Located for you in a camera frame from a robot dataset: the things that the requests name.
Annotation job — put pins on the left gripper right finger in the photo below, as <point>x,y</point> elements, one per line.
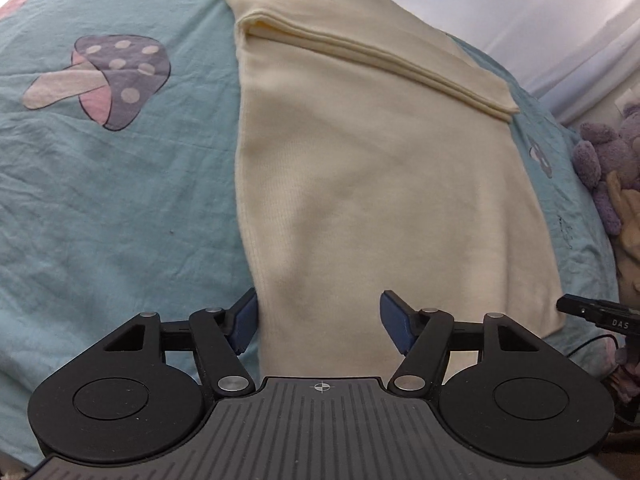
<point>422,337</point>

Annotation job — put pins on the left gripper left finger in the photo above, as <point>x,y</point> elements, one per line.
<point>220,336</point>

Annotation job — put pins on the cream knit sweater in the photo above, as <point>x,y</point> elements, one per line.
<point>374,154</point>

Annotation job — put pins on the purple plush toy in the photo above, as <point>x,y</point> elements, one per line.
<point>606,160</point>

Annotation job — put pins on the teal mushroom print bedsheet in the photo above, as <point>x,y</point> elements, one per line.
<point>98,225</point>

